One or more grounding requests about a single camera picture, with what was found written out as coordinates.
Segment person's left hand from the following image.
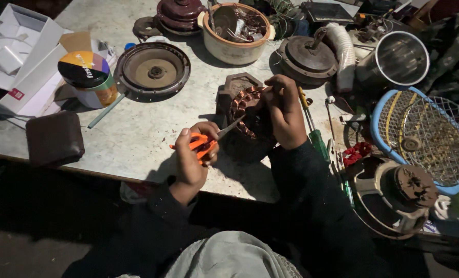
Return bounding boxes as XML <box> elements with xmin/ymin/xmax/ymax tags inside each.
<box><xmin>169</xmin><ymin>121</ymin><xmax>221</xmax><ymax>206</ymax></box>

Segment person's right hand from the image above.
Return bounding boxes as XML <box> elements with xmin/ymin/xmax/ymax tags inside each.
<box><xmin>262</xmin><ymin>74</ymin><xmax>308</xmax><ymax>151</ymax></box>

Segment copper wound motor stator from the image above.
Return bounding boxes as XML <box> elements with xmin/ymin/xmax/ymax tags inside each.
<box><xmin>227</xmin><ymin>86</ymin><xmax>278</xmax><ymax>163</ymax></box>

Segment orange handled scissors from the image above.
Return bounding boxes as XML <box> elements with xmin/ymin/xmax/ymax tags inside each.
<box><xmin>169</xmin><ymin>114</ymin><xmax>247</xmax><ymax>166</ymax></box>

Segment rusty motor housing with shaft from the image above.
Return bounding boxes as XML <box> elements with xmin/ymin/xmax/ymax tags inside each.
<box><xmin>277</xmin><ymin>27</ymin><xmax>338</xmax><ymax>85</ymax></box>

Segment beige bowl with parts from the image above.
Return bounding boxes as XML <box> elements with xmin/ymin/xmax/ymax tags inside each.
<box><xmin>197</xmin><ymin>2</ymin><xmax>276</xmax><ymax>66</ymax></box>

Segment red fabric scraps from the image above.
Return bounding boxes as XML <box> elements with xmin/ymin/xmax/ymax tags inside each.
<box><xmin>342</xmin><ymin>141</ymin><xmax>373</xmax><ymax>167</ymax></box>

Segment maroon motor housing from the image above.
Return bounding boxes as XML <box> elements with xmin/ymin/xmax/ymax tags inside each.
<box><xmin>154</xmin><ymin>0</ymin><xmax>208</xmax><ymax>36</ymax></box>

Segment round fan motor cover plate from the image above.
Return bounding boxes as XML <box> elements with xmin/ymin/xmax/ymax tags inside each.
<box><xmin>114</xmin><ymin>42</ymin><xmax>192</xmax><ymax>98</ymax></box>

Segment shiny steel pot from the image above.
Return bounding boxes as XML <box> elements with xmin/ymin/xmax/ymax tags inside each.
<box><xmin>355</xmin><ymin>31</ymin><xmax>430</xmax><ymax>91</ymax></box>

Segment grey plastic rod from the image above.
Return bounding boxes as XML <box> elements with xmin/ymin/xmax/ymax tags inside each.
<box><xmin>87</xmin><ymin>93</ymin><xmax>127</xmax><ymax>129</ymax></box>

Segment grey cloth on lap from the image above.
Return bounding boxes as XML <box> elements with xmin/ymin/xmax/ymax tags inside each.
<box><xmin>115</xmin><ymin>230</ymin><xmax>303</xmax><ymax>278</ymax></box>

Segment colourful lidded tin can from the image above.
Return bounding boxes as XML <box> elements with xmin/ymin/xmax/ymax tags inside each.
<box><xmin>57</xmin><ymin>50</ymin><xmax>119</xmax><ymax>110</ymax></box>

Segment dark brown rectangular block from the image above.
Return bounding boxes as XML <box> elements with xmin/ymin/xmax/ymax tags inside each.
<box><xmin>25</xmin><ymin>111</ymin><xmax>86</xmax><ymax>167</ymax></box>

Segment white open cardboard box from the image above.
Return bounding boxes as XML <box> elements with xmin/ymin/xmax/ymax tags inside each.
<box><xmin>0</xmin><ymin>3</ymin><xmax>118</xmax><ymax>118</ymax></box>

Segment yellow handled screwdriver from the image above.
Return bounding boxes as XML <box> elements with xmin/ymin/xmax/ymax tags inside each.
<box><xmin>298</xmin><ymin>86</ymin><xmax>313</xmax><ymax>116</ymax></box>

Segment green handled screwdriver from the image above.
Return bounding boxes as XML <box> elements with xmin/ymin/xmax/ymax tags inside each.
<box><xmin>306</xmin><ymin>108</ymin><xmax>331</xmax><ymax>163</ymax></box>

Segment white corrugated hose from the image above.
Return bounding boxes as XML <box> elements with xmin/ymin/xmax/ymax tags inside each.
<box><xmin>325</xmin><ymin>22</ymin><xmax>356</xmax><ymax>93</ymax></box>

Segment heap of wires and tools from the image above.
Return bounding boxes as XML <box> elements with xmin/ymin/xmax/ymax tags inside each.
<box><xmin>239</xmin><ymin>0</ymin><xmax>459</xmax><ymax>43</ymax></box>

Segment dark metal ring part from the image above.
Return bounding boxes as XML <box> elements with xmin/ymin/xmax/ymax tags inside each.
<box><xmin>132</xmin><ymin>16</ymin><xmax>164</xmax><ymax>41</ymax></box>

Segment blue rimmed wire fan guard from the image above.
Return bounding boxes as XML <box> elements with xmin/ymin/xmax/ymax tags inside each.
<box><xmin>371</xmin><ymin>86</ymin><xmax>459</xmax><ymax>196</ymax></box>

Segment beige fan motor bracket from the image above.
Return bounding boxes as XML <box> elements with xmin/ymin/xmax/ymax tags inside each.
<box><xmin>347</xmin><ymin>155</ymin><xmax>440</xmax><ymax>241</ymax></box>

